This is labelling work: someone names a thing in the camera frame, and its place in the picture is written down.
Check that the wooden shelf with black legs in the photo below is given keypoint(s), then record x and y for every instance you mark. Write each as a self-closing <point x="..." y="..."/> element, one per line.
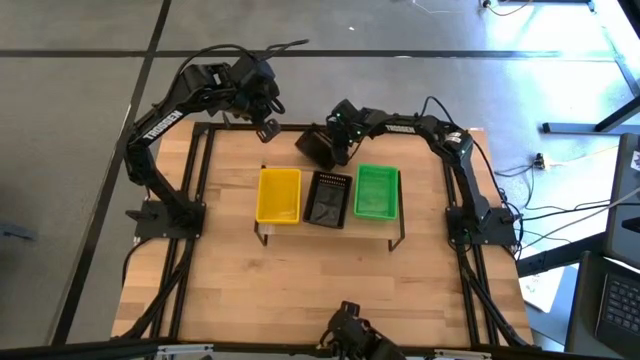
<point x="370" y="229"/>

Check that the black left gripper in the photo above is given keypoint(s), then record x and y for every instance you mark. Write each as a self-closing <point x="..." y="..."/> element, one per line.
<point x="252" y="90"/>

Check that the black power plug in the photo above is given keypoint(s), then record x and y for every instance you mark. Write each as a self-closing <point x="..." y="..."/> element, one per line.
<point x="539" y="161"/>

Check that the green plastic basket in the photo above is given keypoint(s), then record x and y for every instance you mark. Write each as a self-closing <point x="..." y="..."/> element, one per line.
<point x="376" y="192"/>

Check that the black desk foot bar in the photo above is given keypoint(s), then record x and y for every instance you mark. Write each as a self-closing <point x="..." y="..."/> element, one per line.
<point x="550" y="260"/>

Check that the white paper sheet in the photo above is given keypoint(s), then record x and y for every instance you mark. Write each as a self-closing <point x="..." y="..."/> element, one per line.
<point x="542" y="292"/>

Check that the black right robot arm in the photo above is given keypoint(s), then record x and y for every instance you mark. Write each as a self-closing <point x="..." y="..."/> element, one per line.
<point x="400" y="128"/>

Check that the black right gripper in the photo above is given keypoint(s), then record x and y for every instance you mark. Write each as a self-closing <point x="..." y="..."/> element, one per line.
<point x="346" y="132"/>

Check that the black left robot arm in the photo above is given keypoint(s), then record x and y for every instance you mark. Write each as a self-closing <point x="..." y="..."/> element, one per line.
<point x="162" y="125"/>

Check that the dark grey desk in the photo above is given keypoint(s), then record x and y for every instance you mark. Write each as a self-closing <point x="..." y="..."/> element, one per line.
<point x="582" y="310"/>

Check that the black plastic basket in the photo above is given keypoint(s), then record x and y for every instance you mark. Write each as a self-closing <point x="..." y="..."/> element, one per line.
<point x="312" y="150"/>
<point x="327" y="202"/>

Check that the yellow plastic basket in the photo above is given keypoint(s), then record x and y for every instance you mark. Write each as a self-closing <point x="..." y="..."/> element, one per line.
<point x="278" y="197"/>

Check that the black laptop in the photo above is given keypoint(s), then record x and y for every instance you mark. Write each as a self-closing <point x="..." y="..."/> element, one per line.
<point x="622" y="305"/>

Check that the black desk leg frame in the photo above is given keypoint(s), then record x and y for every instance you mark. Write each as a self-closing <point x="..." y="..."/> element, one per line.
<point x="575" y="128"/>

